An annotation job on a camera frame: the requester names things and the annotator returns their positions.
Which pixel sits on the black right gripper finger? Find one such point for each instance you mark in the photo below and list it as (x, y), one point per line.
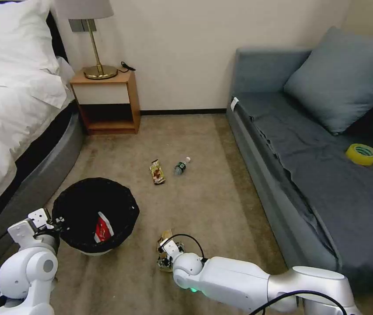
(160, 247)
(159, 259)

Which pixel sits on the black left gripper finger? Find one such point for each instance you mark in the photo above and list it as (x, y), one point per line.
(64, 229)
(60, 219)

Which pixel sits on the tan wrapper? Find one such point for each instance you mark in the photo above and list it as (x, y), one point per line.
(167, 235)

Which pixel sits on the trash bin with black bag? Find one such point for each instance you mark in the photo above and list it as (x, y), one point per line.
(84, 203)

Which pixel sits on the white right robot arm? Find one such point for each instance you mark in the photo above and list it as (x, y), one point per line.
(239, 275)

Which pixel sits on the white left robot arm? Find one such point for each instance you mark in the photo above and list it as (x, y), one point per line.
(25, 265)

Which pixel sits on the red snack packet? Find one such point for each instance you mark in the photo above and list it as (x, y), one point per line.
(102, 231)

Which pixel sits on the grey upholstered bed base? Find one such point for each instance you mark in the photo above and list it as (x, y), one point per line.
(45, 170)

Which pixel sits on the brown snack wrapper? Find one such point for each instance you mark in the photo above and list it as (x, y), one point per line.
(157, 173)

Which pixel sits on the clear plastic bottle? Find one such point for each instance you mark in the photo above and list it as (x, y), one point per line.
(180, 168)

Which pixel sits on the white bed duvet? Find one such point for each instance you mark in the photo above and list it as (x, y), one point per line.
(6, 124)

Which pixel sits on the wooden nightstand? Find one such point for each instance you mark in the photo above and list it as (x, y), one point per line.
(104, 93)

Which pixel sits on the dark skirting board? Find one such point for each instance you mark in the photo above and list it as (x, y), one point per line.
(183, 112)

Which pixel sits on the brass table lamp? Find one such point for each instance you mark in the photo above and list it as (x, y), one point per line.
(98, 70)

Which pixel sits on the white sofa tag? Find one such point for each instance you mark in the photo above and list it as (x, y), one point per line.
(234, 103)

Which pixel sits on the blue-grey sofa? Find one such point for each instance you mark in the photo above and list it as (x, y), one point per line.
(331, 183)

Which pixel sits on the black bed headboard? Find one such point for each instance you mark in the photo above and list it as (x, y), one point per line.
(57, 36)

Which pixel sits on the white pillow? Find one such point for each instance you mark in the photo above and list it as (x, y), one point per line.
(9, 39)

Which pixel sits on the yellow tape roll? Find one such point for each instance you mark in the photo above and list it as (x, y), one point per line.
(354, 153)

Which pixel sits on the blue-grey square cushion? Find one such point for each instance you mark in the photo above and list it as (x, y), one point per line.
(340, 82)

